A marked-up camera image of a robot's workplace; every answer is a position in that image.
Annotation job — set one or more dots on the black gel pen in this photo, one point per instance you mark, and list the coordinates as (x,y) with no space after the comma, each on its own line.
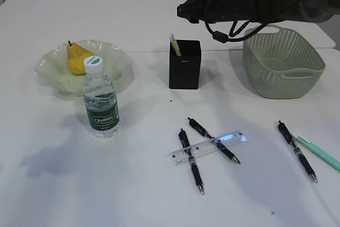
(194,169)
(297,151)
(201,130)

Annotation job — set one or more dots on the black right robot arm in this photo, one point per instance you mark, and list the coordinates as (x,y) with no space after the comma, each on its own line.
(314,11)

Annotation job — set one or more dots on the yellow pear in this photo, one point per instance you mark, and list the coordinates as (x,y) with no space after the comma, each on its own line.
(76,54)

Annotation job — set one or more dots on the green woven plastic basket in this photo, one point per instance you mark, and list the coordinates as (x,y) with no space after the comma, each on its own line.
(282,64)

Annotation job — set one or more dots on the yellow utility knife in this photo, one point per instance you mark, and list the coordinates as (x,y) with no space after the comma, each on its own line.
(175,45)

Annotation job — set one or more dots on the black square pen holder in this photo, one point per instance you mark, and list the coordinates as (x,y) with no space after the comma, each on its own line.
(184,71)

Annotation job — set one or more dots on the clear water bottle green label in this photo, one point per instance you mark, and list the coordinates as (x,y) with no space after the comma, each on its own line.
(100,99)

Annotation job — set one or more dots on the clear plastic ruler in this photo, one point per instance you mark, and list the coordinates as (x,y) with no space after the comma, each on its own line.
(206,147)

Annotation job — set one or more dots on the mint green utility knife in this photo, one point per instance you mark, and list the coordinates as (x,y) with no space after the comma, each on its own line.
(318,152)

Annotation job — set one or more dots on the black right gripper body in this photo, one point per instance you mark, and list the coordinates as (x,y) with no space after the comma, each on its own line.
(214,11)

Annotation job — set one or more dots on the pale green ruffled glass plate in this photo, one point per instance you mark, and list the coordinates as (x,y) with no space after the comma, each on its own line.
(52,67)

